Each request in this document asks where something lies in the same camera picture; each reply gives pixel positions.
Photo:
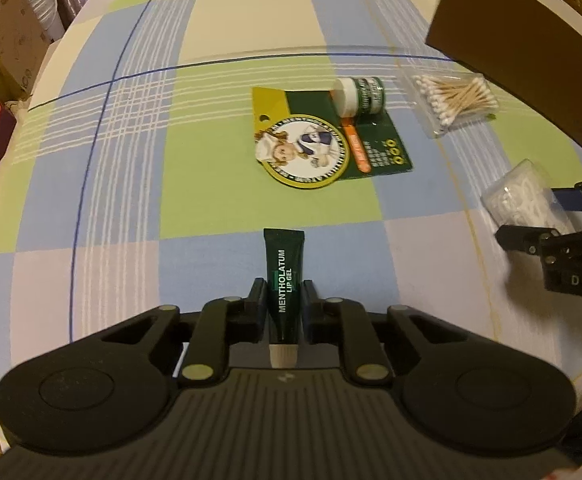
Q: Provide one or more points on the dark green lip gel tube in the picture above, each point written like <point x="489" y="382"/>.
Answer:
<point x="283" y="280"/>

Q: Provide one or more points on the plain cardboard carton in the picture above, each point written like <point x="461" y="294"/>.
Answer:
<point x="11" y="35"/>

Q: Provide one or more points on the small green jar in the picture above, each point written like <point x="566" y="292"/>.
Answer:
<point x="361" y="95"/>

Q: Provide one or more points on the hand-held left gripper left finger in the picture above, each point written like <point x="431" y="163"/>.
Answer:
<point x="257" y="310"/>

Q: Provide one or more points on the desktop with plaid tablecloth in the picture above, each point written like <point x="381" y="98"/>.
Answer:
<point x="221" y="200"/>

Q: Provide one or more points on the stack of white bowls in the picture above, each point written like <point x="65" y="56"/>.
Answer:
<point x="46" y="5"/>

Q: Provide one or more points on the bag of wooden cotton swabs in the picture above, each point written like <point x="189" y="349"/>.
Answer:
<point x="456" y="100"/>

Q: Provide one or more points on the green blister card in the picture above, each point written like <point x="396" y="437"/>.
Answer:
<point x="291" y="150"/>

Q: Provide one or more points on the clear bag white floss picks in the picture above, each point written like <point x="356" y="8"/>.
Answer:
<point x="521" y="200"/>

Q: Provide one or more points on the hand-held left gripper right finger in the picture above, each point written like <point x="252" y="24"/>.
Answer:
<point x="311" y="310"/>

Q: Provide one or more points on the orange lip balm stick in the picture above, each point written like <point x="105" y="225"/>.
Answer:
<point x="357" y="145"/>

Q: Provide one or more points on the brown cardboard box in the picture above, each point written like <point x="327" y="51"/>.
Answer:
<point x="521" y="35"/>

